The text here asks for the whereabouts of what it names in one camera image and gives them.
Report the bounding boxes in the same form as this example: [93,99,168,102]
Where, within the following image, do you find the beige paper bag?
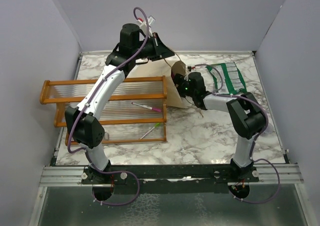
[128,55,205,116]

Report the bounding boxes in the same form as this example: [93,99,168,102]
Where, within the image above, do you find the green-capped pen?
[140,123,161,139]

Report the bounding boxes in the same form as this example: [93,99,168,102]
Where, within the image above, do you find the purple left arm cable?
[67,7,140,207]

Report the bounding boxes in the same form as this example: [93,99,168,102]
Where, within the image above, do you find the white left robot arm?
[64,19,174,184]

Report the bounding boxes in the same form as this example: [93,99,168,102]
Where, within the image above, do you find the green snack bag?
[206,62,247,95]

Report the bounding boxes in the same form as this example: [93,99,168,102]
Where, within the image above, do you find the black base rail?
[81,164,259,195]

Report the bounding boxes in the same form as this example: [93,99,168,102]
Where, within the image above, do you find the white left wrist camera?
[136,15,156,35]

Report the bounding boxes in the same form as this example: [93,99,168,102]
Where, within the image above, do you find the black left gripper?
[132,32,175,61]

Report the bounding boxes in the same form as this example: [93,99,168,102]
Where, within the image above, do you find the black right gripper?
[162,74,196,98]

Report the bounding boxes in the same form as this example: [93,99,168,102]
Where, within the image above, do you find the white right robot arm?
[173,72,269,182]

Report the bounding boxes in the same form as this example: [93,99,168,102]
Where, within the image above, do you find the orange wooden rack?
[39,76,167,144]

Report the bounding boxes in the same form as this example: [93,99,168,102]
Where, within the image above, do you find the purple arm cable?
[193,63,282,205]
[67,7,140,207]

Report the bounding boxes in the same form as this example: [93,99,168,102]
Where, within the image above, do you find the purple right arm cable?
[193,63,282,205]

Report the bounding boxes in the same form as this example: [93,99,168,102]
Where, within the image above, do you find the pink-capped pen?
[131,102,162,112]

